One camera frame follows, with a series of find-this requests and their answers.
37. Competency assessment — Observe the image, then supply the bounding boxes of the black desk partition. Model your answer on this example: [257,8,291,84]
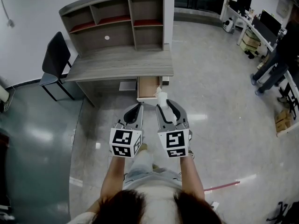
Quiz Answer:
[251,17,279,47]

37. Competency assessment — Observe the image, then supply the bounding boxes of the red floor tape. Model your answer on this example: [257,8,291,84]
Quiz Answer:
[203,181,241,192]

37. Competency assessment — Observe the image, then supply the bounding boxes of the wide black monitor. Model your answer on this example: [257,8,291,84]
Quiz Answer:
[259,9,283,36]

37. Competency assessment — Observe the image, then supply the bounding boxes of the pale cardboard box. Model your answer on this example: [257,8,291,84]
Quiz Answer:
[245,30,262,46]
[240,39,259,53]

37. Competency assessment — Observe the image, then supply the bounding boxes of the small white robot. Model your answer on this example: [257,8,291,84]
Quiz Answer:
[222,17,235,33]

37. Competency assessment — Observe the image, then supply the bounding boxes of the person's light trousers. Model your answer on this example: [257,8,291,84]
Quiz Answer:
[123,149,183,185]

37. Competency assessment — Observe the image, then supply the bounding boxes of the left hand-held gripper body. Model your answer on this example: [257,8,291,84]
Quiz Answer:
[109,122,144,159]

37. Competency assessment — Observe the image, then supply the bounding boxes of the brown cardboard box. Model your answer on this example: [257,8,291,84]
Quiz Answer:
[274,110,294,123]
[275,119,294,133]

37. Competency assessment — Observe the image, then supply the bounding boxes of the black stool frame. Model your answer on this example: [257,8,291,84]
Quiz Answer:
[277,82,299,121]

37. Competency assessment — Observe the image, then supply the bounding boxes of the black office chair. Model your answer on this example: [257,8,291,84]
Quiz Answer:
[265,201,299,223]

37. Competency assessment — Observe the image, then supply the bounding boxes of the person's right forearm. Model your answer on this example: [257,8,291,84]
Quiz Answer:
[178,157,206,200]

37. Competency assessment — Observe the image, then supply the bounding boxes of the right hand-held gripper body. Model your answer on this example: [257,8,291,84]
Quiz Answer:
[157,121,193,159]

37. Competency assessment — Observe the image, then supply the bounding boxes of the white floor appliance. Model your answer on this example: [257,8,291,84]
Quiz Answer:
[0,84,10,102]

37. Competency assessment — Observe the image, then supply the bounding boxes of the wooden desk drawer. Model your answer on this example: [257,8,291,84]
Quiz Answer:
[136,76,164,102]

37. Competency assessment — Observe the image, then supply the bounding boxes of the small black monitor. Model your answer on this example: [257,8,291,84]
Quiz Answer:
[236,0,253,15]

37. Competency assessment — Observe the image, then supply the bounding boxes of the long white office desk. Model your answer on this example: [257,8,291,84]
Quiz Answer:
[219,3,299,137]

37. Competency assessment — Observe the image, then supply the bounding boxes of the dark cabinet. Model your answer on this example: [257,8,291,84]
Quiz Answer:
[0,127,12,211]

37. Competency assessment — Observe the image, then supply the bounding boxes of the white wall panel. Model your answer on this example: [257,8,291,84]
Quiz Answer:
[277,0,293,18]

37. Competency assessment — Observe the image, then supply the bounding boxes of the grey pull-out tray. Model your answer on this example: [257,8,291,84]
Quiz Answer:
[119,81,137,91]

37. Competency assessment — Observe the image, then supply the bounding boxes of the person's white shirt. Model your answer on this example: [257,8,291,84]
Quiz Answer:
[67,177,225,224]

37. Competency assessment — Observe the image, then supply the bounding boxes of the grey wooden shelf hutch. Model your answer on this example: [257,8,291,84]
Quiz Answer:
[58,0,165,57]

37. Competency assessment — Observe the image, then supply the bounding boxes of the person's left forearm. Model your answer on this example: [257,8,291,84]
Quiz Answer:
[100,156,128,200]

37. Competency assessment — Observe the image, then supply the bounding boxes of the white cloth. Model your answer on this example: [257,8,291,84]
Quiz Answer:
[153,86,178,124]

